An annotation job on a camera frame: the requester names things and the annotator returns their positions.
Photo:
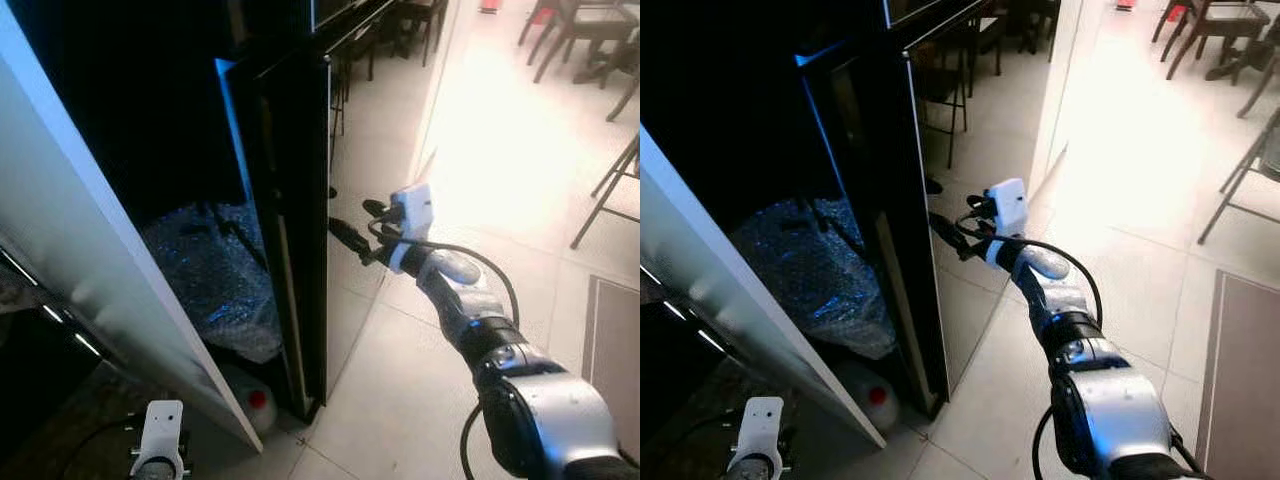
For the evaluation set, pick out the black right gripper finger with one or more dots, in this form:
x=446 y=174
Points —
x=979 y=204
x=377 y=208
x=950 y=232
x=350 y=238

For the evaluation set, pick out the black fridge door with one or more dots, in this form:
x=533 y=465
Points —
x=890 y=200
x=295 y=200

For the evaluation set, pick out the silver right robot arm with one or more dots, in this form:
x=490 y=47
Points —
x=560 y=410
x=1120 y=410

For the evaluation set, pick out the clear bubble wrap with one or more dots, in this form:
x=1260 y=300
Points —
x=800 y=270
x=210 y=270

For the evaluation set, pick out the black slim chair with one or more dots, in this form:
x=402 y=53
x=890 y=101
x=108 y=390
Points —
x=400 y=30

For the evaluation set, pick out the white jug red cap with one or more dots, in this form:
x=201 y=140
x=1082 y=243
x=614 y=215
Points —
x=250 y=405
x=875 y=405

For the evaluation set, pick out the grey metal chair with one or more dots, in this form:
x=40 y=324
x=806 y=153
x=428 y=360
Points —
x=610 y=190
x=1245 y=175

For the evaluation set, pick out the white door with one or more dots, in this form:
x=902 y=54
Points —
x=720 y=290
x=80 y=230

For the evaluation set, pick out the grey bordered rug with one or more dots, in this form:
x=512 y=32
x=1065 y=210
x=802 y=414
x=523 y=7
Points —
x=1245 y=380
x=615 y=370

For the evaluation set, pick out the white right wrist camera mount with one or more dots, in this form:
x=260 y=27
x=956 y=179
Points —
x=415 y=210
x=1008 y=205

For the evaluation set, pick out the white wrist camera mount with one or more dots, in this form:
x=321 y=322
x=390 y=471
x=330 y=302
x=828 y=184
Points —
x=162 y=430
x=415 y=210
x=1008 y=205
x=760 y=425

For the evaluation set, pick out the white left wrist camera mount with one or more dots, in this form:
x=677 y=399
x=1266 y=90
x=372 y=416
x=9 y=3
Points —
x=760 y=425
x=162 y=430

